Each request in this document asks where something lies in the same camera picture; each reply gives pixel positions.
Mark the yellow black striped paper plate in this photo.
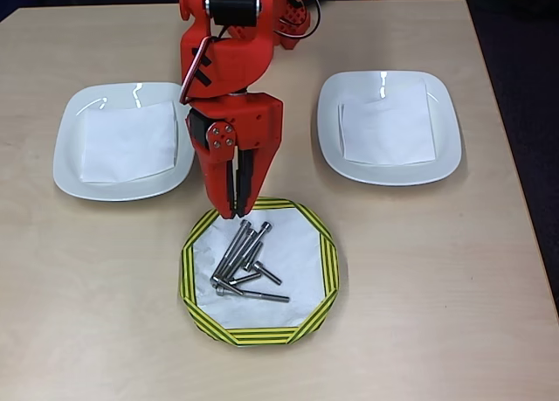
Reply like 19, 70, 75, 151
177, 195, 341, 348

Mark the short bolt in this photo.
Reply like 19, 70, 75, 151
243, 241, 265, 272
227, 272, 261, 287
252, 260, 284, 286
210, 274, 244, 296

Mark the white square plate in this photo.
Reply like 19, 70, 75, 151
52, 81, 197, 203
316, 70, 463, 187

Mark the white red servo cable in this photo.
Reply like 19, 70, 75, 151
177, 36, 216, 104

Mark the dark red looped cable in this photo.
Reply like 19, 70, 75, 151
279, 0, 323, 39

